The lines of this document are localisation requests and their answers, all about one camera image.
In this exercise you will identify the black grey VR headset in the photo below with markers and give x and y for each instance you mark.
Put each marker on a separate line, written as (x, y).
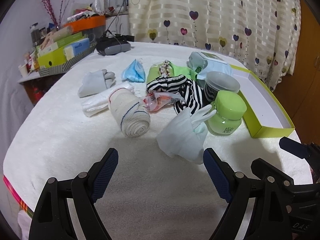
(108, 46)

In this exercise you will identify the orange plastic basket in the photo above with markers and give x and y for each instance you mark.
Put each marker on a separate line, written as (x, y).
(87, 23)

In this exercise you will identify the green cream jar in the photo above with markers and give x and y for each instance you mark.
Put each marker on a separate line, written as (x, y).
(230, 108)

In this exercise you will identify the lime green cardboard box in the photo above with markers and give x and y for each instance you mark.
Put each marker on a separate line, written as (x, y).
(265, 116)

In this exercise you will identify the blue tissue pack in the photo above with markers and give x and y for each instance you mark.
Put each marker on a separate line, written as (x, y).
(75, 48)

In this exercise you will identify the beige rolled cloth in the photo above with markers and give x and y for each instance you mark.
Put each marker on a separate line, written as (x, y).
(62, 33)

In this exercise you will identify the green flat box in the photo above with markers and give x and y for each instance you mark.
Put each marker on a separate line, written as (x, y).
(52, 46)

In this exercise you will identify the red white plastic packet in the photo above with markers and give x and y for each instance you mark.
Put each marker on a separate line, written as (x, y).
(157, 100)

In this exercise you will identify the black white striped cloth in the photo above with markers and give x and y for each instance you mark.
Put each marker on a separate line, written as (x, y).
(188, 89)

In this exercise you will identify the wooden wardrobe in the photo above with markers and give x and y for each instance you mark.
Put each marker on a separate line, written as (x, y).
(299, 93)

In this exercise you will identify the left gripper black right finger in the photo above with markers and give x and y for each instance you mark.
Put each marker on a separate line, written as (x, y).
(237, 189)

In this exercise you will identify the heart pattern curtain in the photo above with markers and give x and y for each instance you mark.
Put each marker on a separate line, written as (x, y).
(262, 34)

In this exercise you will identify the light green microfiber cloth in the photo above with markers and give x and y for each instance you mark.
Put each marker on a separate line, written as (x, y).
(186, 71)

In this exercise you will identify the pink dried flower branches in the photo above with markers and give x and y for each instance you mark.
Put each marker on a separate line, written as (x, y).
(50, 2)

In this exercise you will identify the striped grey storage tray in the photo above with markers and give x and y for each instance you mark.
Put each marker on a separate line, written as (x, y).
(65, 66)

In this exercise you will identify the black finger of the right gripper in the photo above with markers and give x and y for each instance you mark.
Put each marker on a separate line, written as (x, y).
(263, 170)
(296, 148)

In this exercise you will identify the wet wipes pack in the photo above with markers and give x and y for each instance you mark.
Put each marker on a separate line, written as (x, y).
(203, 63)

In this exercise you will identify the grey toe sock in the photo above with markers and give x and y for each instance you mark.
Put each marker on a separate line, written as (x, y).
(96, 82)

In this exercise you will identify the beige elastic bandage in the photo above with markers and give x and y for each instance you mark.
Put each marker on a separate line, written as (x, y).
(130, 113)

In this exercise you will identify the blue surgical face mask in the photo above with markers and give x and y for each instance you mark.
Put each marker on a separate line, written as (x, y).
(134, 73)

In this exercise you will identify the lime green file box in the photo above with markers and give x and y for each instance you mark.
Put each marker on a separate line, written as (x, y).
(52, 59)

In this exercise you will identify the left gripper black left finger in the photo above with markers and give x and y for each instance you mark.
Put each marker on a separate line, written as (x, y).
(52, 219)

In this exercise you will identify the white side shelf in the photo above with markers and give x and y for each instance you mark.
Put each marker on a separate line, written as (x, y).
(35, 87)

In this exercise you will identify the white towel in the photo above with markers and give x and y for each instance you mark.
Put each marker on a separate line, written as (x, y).
(99, 102)

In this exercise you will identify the pale mint toe sock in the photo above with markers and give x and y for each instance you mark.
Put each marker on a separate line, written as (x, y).
(184, 136)

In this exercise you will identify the green embroidered hand towel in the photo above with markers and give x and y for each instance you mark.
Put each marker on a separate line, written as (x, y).
(163, 69)

